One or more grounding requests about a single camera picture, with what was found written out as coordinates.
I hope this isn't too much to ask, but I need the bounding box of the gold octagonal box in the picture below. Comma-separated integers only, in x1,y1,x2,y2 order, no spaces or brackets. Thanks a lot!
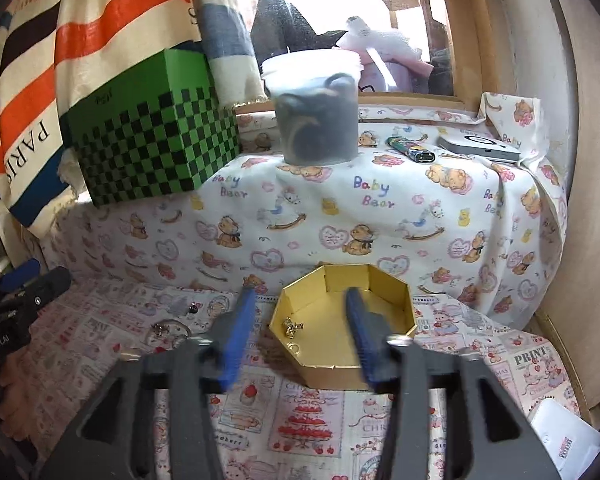
268,262,419,391

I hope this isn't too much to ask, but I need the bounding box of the person's left hand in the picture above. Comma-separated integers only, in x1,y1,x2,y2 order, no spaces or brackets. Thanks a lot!
0,352,37,411

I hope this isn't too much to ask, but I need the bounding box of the orange black striped tote bag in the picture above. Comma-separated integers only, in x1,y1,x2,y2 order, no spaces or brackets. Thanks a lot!
0,0,202,241

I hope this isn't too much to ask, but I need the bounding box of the blue cream striped cloth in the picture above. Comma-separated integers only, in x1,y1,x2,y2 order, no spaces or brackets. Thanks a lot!
190,0,267,109

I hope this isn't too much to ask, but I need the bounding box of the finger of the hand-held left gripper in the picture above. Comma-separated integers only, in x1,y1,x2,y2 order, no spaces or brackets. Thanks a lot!
27,266,73,307
0,258,42,294

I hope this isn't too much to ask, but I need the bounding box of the bear print cloth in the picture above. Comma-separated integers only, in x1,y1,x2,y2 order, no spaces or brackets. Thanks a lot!
40,91,572,322

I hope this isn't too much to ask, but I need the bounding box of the translucent plastic bucket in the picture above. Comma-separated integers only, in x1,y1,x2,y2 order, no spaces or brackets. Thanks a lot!
260,50,364,166

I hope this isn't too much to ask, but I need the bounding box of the black cloth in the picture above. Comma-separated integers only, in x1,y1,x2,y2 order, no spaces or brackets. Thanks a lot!
250,0,349,59

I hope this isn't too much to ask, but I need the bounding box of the plywood board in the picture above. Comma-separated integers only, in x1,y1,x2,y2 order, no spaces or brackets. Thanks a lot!
530,0,600,411

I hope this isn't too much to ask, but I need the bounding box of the colourful lighter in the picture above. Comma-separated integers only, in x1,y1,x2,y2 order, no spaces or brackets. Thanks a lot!
386,135,437,165

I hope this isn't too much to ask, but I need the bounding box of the patchwork print cloth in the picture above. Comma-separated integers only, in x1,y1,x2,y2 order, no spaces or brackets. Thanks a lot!
0,280,581,480

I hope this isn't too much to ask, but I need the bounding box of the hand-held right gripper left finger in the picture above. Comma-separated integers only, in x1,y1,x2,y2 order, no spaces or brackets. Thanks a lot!
40,287,258,480

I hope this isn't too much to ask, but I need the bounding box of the green black checkered box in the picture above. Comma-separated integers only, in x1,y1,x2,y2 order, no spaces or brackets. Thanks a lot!
60,47,243,209

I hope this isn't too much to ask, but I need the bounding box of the white cardboard box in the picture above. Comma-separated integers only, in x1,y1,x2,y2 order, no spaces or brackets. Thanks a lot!
527,397,600,477

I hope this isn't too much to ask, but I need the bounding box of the pink bag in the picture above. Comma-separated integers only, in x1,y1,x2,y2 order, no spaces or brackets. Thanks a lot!
357,59,412,94

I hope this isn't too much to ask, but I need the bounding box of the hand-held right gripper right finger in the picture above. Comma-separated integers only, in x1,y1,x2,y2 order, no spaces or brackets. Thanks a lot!
344,287,563,480

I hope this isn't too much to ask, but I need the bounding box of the white power bank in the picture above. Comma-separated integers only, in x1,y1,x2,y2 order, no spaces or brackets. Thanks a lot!
437,132,524,165

